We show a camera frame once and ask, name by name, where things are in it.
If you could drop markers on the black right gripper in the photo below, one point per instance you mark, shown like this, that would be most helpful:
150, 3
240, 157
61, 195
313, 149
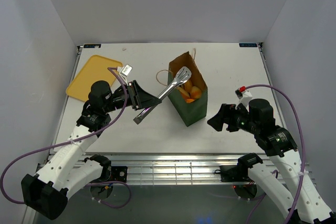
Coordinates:
226, 114

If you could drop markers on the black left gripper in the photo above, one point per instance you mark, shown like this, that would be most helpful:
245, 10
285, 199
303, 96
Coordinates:
139, 98

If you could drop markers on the green paper bag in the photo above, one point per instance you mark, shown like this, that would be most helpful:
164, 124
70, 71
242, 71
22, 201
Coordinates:
190, 113

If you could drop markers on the sesame crusted bun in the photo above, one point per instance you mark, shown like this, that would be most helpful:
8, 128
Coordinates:
195, 93

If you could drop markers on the long ridged twisted bread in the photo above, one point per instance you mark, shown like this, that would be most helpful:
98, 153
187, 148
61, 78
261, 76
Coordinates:
189, 100

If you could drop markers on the sliced seeded bread loaf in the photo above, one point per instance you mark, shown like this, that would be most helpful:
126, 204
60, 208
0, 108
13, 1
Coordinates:
184, 93

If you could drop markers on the round glazed bun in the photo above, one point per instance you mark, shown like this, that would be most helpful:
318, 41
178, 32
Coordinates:
188, 86

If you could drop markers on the metal serving tongs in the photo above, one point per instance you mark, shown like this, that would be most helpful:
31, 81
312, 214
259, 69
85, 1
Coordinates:
181, 77

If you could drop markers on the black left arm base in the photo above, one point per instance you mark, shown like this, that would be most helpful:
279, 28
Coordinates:
114, 173

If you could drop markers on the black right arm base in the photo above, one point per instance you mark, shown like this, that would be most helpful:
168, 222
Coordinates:
232, 174

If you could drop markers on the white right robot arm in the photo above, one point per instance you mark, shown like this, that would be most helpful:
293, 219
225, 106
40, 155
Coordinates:
298, 196

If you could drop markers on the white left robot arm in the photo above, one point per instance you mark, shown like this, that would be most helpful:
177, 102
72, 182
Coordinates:
49, 190

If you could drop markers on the yellow plastic tray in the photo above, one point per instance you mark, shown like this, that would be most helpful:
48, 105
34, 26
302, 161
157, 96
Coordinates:
95, 69

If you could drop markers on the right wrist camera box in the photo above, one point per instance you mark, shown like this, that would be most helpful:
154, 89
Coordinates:
244, 96

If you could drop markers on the aluminium table rail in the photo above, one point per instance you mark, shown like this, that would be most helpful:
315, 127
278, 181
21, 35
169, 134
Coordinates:
173, 170

